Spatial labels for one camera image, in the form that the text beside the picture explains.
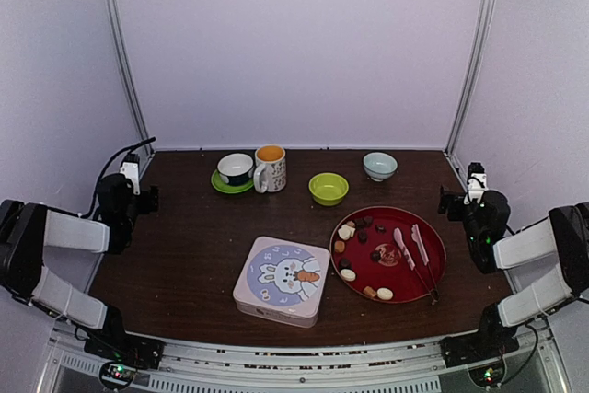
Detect white round swirl chocolate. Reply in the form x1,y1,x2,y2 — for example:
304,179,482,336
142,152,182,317
376,287,394,301

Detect aluminium frame post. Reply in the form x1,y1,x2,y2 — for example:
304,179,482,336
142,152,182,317
105,0,149,140
445,0,496,158

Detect pink metal tongs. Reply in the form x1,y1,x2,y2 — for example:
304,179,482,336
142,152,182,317
392,224,441,306

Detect white and navy cup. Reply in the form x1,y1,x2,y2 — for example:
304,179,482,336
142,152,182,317
216,153,254,179

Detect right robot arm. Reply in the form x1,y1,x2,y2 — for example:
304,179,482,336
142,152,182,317
438,189,588,365

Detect left aluminium frame post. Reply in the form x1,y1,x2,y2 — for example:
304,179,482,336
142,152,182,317
105,0,149,140

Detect left black cable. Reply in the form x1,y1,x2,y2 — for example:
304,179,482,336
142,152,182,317
87,136,157,219

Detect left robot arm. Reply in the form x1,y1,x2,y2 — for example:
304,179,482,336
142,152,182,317
1,173,159,360

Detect patterned mug yellow inside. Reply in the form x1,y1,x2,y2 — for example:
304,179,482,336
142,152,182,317
252,145,287,193

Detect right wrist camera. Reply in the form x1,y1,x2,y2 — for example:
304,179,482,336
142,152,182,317
464,162,488,205

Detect metal front rail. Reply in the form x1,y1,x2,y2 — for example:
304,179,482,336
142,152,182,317
45,335,567,393

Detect round red tray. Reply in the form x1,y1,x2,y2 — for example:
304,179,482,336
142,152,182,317
329,206,446,305

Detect silver divided tin box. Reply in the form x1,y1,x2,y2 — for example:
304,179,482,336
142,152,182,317
234,290,321,329

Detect bunny tin lid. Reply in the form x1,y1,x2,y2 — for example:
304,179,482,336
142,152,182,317
233,237,330,301

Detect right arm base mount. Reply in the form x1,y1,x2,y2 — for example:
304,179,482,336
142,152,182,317
440,334,519,390

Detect green saucer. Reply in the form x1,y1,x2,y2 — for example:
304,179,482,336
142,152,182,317
211,169,254,194

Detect tan striped chocolate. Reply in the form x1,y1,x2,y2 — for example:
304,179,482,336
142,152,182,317
363,286,376,298

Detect lime green bowl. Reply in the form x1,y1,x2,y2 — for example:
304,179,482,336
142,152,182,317
308,172,349,207

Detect right aluminium frame post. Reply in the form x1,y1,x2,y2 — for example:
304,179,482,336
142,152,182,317
445,0,496,158

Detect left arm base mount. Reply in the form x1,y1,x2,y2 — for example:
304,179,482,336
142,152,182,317
84,335,165,390

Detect pale blue bowl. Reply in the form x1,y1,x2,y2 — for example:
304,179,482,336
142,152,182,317
363,152,398,182

